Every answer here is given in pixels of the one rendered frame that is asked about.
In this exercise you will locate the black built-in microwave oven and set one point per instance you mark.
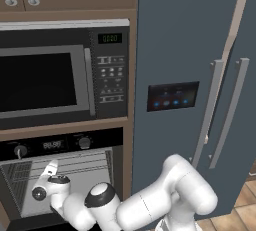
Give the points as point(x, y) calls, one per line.
point(110, 71)

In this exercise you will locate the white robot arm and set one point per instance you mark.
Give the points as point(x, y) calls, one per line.
point(186, 188)

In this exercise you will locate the oven knob with silver pointer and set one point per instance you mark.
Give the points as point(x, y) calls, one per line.
point(20, 150)

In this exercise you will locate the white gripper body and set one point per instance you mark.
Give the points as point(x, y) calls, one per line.
point(49, 169)

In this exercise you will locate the plain slate blue fridge door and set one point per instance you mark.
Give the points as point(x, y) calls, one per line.
point(245, 115)

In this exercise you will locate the black oven door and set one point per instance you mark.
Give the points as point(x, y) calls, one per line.
point(26, 223)

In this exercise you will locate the slate blue fridge door with panel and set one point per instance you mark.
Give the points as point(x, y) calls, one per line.
point(173, 35)

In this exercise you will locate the microwave door with dark window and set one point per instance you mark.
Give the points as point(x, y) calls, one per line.
point(36, 81)

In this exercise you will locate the grey oven rack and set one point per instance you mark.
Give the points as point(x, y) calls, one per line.
point(83, 181)

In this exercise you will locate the round grey oven knob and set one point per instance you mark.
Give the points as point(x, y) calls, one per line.
point(84, 142)

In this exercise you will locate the brown wooden oven cabinet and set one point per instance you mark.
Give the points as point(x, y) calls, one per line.
point(131, 75)

